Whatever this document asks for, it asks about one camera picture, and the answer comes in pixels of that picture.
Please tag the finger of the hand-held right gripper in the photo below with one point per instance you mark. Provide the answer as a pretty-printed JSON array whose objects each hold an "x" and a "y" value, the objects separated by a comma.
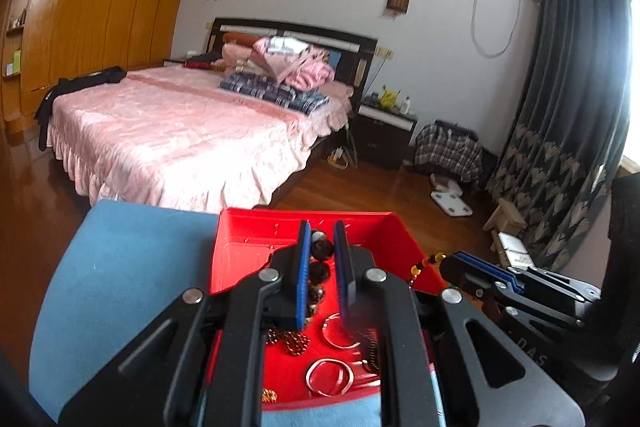
[
  {"x": 480, "y": 287},
  {"x": 490, "y": 268}
]

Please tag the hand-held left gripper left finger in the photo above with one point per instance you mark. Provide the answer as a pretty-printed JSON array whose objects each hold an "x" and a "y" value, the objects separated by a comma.
[{"x": 300, "y": 277}]

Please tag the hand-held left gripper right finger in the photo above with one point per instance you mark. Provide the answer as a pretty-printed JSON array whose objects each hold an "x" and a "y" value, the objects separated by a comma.
[{"x": 342, "y": 272}]

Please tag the red plastic tray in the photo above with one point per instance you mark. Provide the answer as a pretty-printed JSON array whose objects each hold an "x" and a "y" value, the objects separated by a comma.
[{"x": 250, "y": 227}]

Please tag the silver bangle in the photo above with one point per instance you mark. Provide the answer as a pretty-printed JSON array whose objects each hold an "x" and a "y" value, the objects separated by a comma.
[
  {"x": 331, "y": 340},
  {"x": 346, "y": 378}
]

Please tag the white box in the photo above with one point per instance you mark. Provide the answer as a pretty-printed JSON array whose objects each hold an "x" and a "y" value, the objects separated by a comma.
[{"x": 516, "y": 249}]

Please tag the small wooden stool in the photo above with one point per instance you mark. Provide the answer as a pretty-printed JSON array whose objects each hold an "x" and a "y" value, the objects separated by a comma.
[{"x": 505, "y": 219}]

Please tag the open silver bangle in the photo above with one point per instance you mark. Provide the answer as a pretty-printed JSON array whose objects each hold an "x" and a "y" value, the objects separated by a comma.
[{"x": 331, "y": 340}]

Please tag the white bathroom scale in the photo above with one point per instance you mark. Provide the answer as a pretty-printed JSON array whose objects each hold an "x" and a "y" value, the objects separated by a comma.
[{"x": 452, "y": 204}]

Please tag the pink white bundle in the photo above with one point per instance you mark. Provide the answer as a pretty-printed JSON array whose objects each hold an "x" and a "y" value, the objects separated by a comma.
[{"x": 446, "y": 183}]

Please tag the plaid clothes heap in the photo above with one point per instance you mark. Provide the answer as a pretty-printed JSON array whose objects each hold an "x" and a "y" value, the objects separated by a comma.
[{"x": 447, "y": 154}]

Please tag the small gold ornament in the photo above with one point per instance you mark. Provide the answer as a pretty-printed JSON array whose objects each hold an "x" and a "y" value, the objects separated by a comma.
[{"x": 269, "y": 395}]

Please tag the dark nightstand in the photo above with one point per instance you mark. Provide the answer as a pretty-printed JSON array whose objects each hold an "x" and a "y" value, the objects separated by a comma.
[{"x": 382, "y": 139}]

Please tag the blue cloth mat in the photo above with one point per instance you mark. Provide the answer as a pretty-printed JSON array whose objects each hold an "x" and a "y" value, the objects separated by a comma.
[{"x": 125, "y": 267}]

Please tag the dark patterned curtain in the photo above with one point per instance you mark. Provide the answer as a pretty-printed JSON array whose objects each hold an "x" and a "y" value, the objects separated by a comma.
[{"x": 565, "y": 107}]

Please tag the small white bottle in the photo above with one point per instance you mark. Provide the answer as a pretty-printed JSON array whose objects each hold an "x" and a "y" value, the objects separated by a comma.
[{"x": 406, "y": 105}]

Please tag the yellow plush toy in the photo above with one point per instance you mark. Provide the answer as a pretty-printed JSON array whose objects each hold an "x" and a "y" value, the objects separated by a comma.
[{"x": 389, "y": 97}]

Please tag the folded blue plaid blanket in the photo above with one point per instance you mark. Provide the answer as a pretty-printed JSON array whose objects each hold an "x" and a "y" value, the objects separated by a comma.
[{"x": 270, "y": 89}]

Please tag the bed with pink bedspread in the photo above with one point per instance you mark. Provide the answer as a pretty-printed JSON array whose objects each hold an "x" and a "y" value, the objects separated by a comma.
[{"x": 175, "y": 132}]

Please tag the pile of pink quilts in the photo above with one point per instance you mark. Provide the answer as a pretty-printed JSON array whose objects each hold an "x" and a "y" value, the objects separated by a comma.
[{"x": 307, "y": 72}]

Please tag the dark bed headboard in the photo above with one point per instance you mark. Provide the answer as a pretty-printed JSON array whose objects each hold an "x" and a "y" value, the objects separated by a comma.
[{"x": 350, "y": 52}]

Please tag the dark red garment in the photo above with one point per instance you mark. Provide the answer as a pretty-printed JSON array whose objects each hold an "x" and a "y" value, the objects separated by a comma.
[{"x": 200, "y": 62}]

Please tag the black garment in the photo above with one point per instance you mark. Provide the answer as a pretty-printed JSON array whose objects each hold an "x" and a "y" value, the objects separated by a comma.
[{"x": 75, "y": 83}]

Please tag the wooden wardrobe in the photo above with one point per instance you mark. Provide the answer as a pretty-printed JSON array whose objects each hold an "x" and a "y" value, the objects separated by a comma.
[{"x": 100, "y": 7}]

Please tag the wall socket panel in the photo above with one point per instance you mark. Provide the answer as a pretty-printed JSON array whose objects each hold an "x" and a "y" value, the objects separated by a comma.
[{"x": 383, "y": 52}]

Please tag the brown wall lamp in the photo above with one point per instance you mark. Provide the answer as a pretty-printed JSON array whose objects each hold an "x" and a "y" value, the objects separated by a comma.
[{"x": 399, "y": 0}]

